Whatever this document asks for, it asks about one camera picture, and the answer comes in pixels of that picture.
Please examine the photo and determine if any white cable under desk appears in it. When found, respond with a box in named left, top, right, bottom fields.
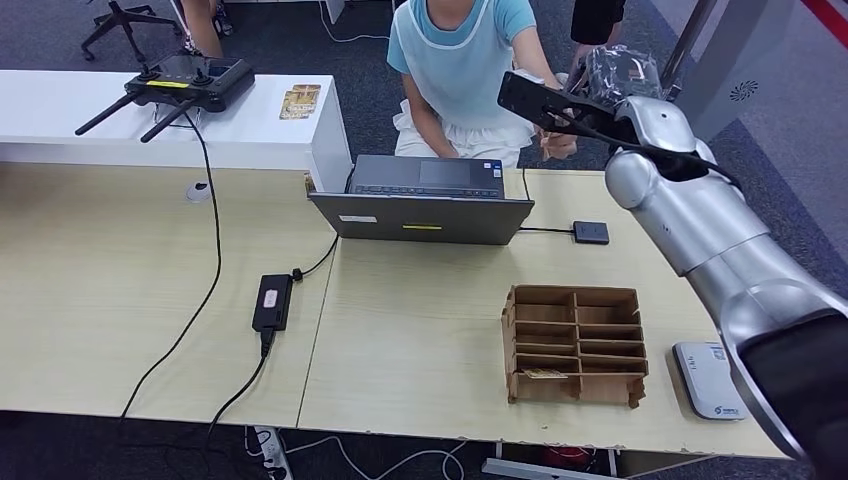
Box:
left=284, top=435, right=468, bottom=480

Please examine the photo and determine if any thin black box cable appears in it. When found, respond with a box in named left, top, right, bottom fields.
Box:
left=517, top=167, right=575, bottom=234

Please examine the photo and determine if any wooden card organizer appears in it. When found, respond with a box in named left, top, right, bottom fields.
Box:
left=501, top=284, right=651, bottom=409

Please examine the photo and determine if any red barrier belt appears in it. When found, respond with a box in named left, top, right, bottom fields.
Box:
left=801, top=0, right=848, bottom=34

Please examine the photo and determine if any red object under desk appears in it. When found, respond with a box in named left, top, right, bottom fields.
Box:
left=543, top=448, right=594, bottom=472

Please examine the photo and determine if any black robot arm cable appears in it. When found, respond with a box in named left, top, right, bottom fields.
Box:
left=563, top=112, right=743, bottom=193

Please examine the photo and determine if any white power strip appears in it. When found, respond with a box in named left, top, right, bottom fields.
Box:
left=243, top=427, right=289, bottom=480

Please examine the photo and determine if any grey bar under desk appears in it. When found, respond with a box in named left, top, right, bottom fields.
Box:
left=481, top=458, right=614, bottom=480

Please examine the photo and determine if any person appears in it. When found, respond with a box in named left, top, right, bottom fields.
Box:
left=386, top=0, right=579, bottom=170
left=178, top=0, right=233, bottom=60
left=569, top=0, right=627, bottom=74

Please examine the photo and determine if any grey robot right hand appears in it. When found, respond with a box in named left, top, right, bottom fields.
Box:
left=581, top=44, right=664, bottom=113

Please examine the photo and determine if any black office chair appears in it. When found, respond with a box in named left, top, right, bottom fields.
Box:
left=80, top=0, right=183, bottom=64

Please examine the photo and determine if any long black controller cable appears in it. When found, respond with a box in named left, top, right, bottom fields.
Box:
left=117, top=112, right=224, bottom=425

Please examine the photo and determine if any black remote controller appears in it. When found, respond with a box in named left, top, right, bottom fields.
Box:
left=74, top=52, right=256, bottom=145

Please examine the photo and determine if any grey kiosk stand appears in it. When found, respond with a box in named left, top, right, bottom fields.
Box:
left=675, top=0, right=796, bottom=144

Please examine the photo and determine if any small black square box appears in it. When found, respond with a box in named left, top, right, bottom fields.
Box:
left=572, top=220, right=611, bottom=246

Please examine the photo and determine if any white card reader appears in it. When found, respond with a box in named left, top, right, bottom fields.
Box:
left=672, top=341, right=749, bottom=422

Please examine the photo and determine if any black adapter laptop cable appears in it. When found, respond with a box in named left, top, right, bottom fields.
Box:
left=291, top=168, right=356, bottom=284

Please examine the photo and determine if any black adapter mains cable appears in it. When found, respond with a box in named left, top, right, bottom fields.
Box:
left=206, top=327, right=276, bottom=439

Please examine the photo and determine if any grey laptop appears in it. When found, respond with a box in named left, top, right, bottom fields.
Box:
left=307, top=154, right=536, bottom=247

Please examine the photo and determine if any white floor cable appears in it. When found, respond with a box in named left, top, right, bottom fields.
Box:
left=317, top=0, right=392, bottom=44

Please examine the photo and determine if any person's left hand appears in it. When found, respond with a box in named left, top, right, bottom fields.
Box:
left=546, top=129, right=579, bottom=162

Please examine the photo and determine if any white counter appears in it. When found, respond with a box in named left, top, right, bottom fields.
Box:
left=0, top=69, right=354, bottom=193

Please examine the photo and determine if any metal stanchion post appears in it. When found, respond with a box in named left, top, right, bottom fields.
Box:
left=659, top=0, right=704, bottom=91

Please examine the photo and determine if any black power adapter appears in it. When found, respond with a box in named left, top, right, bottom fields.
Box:
left=251, top=273, right=295, bottom=333

